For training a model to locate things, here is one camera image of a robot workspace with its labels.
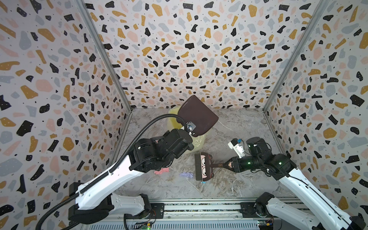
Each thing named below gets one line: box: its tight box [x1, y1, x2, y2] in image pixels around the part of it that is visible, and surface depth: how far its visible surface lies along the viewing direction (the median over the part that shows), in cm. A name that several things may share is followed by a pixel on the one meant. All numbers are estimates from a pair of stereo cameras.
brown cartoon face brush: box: [194, 152, 225, 182], surface depth 78 cm
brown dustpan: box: [176, 94, 219, 138], surface depth 66 cm
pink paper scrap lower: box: [153, 167, 170, 175], surface depth 89 cm
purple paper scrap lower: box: [179, 172, 194, 179], surface depth 87 cm
